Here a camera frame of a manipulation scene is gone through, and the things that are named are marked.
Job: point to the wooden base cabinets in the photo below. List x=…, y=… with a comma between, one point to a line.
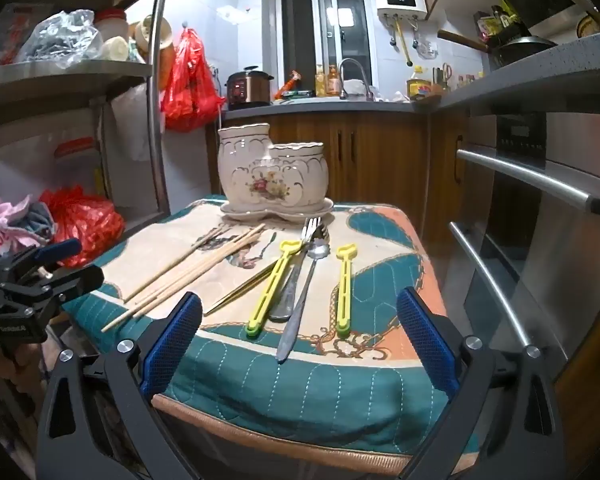
x=380, y=160

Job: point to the scissors in holder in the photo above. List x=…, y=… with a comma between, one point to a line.
x=442, y=77

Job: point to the white jar with red lid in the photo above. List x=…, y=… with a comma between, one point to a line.
x=112, y=22

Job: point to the grey kitchen countertop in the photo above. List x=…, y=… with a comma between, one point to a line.
x=530, y=72

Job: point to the stainless steel oven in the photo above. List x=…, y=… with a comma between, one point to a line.
x=555, y=240

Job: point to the hanging red plastic bag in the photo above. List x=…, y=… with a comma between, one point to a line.
x=187, y=90

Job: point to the white tub with red label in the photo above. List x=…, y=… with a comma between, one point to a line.
x=77, y=160

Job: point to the red printed plastic packet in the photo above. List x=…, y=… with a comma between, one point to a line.
x=10, y=25

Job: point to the pink cloth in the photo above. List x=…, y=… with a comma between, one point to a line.
x=17, y=225

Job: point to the amber sauce bottle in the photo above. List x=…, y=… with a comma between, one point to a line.
x=333, y=82

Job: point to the sliding window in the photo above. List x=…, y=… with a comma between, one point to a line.
x=325, y=25

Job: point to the gold metal chopstick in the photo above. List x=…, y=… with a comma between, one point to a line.
x=230, y=296
x=225, y=303

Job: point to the crumpled red plastic bag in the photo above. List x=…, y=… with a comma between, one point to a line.
x=87, y=222

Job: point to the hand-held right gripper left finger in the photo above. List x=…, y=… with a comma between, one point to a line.
x=172, y=345

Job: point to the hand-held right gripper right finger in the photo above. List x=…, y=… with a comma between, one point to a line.
x=427, y=340

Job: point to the clear crumpled plastic bag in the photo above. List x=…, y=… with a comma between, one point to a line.
x=62, y=37

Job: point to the orange snack packet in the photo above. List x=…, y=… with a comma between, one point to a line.
x=287, y=85

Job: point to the white ceramic drip saucer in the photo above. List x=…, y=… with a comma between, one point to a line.
x=280, y=216

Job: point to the silver metal fork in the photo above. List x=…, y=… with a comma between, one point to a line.
x=281, y=305

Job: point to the floral ceramic utensil holder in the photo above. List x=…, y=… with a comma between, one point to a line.
x=260, y=170

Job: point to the yellow labelled jar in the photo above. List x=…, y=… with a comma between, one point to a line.
x=419, y=91

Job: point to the yellow green plastic tongs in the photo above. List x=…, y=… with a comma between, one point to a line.
x=290, y=248
x=346, y=251

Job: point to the stainless steel shelf rack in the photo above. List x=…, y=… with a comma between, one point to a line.
x=80, y=72

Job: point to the silver metal spoon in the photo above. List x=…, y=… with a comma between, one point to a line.
x=318, y=250

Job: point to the white plastic bag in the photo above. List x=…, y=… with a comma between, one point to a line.
x=130, y=120

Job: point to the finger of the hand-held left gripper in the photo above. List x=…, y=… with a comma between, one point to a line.
x=80, y=280
x=60, y=251

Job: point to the dark red rice cooker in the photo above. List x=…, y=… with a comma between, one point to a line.
x=247, y=90

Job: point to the printed quilted cushion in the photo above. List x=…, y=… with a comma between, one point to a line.
x=305, y=385

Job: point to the chrome kitchen faucet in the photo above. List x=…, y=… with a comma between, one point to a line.
x=357, y=72

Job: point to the orange plastic container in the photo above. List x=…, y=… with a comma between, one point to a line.
x=167, y=62

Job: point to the yellow oil bottle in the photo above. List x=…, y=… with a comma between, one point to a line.
x=320, y=82

